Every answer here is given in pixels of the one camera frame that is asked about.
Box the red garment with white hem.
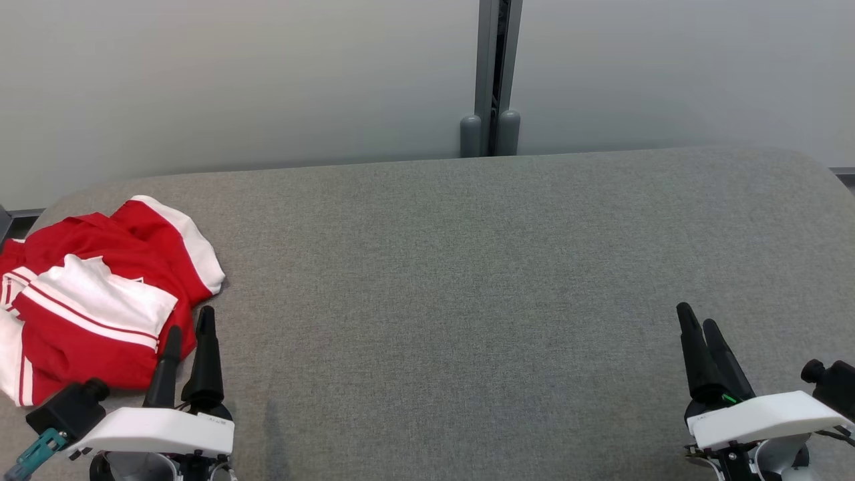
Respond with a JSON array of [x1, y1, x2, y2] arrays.
[[0, 195, 226, 315]]

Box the teal left camera connector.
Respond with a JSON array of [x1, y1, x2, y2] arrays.
[[3, 428, 67, 481]]

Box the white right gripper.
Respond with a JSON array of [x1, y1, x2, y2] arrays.
[[677, 303, 850, 481]]

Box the grey partition post with foot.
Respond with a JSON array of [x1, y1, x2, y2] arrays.
[[460, 0, 498, 158], [498, 0, 523, 156]]

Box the red white striped garment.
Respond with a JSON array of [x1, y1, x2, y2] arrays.
[[0, 254, 198, 408]]

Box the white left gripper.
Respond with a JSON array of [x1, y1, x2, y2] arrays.
[[67, 305, 236, 481]]

